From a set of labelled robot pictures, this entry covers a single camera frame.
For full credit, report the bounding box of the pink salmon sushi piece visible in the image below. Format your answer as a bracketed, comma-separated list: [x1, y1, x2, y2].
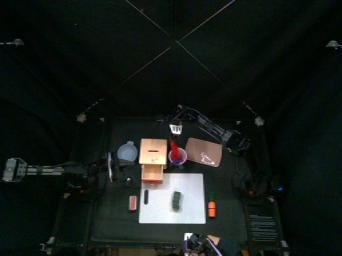
[128, 195, 139, 212]

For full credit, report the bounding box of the brown square plate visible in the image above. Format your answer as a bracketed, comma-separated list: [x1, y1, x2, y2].
[184, 137, 224, 168]

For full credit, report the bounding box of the dark green sushi roll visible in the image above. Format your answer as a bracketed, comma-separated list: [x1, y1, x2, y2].
[171, 190, 183, 212]

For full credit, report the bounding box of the white cutting board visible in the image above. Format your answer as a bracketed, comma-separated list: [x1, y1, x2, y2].
[138, 172, 208, 225]

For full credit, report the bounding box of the wooden drawer with red front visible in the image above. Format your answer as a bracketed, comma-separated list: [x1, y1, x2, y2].
[140, 164, 166, 185]

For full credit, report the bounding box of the red toy chili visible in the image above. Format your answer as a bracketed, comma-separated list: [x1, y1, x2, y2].
[170, 139, 182, 159]

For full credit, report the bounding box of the wooden box with slot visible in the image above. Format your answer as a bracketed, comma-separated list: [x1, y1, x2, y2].
[138, 138, 170, 166]

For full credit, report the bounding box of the orange toy carrot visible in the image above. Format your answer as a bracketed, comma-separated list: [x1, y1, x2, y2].
[207, 192, 218, 219]

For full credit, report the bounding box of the purple and white gadget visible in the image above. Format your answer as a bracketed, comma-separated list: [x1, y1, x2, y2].
[182, 232, 223, 256]

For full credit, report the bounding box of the tan cardboard piece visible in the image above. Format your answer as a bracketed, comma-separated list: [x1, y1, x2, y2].
[206, 234, 223, 247]

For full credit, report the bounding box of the white printed label sheet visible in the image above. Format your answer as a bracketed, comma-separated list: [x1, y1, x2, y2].
[247, 213, 281, 244]

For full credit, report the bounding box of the grey frame clamp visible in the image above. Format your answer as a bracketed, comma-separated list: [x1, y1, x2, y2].
[325, 39, 342, 50]
[0, 38, 25, 48]

